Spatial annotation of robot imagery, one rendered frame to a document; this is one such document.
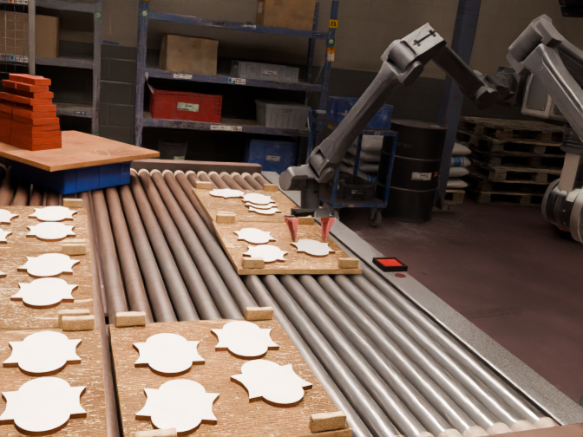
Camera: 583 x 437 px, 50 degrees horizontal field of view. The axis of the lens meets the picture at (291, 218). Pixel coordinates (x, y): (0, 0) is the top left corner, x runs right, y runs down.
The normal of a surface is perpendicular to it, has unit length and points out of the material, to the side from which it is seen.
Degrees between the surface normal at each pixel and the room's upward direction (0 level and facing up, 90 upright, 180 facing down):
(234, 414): 0
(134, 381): 0
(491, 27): 90
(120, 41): 90
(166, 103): 90
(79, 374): 0
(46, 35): 90
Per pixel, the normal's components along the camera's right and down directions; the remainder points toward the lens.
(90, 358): 0.11, -0.95
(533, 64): -0.83, 0.01
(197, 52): 0.46, 0.33
